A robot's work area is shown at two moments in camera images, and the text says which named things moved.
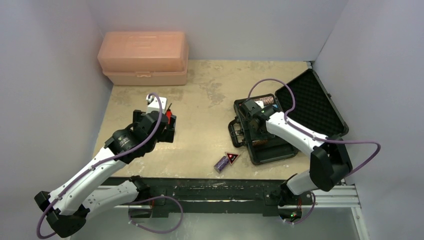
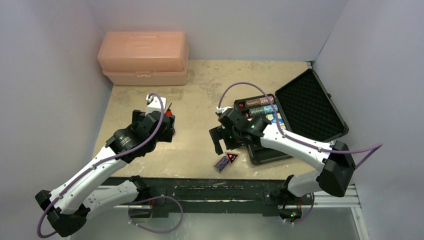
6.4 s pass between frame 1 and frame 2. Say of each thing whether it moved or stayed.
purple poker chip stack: stayed
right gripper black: moved
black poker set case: stayed
